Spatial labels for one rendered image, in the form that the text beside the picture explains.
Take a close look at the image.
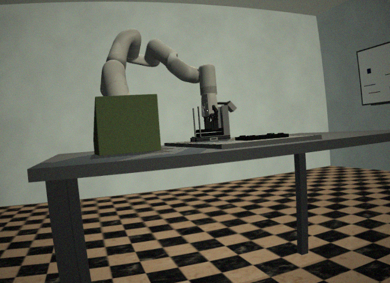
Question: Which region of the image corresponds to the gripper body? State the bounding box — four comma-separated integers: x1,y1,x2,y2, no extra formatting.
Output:
200,93,218,117

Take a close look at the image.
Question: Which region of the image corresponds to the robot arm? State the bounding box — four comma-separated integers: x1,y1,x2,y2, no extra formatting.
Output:
100,29,217,96

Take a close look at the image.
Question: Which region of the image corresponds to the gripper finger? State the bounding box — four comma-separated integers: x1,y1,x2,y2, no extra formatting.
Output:
210,105,219,130
204,116,211,129

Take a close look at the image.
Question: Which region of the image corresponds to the black flat rectangular pad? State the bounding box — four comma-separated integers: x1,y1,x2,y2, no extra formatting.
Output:
235,133,289,141

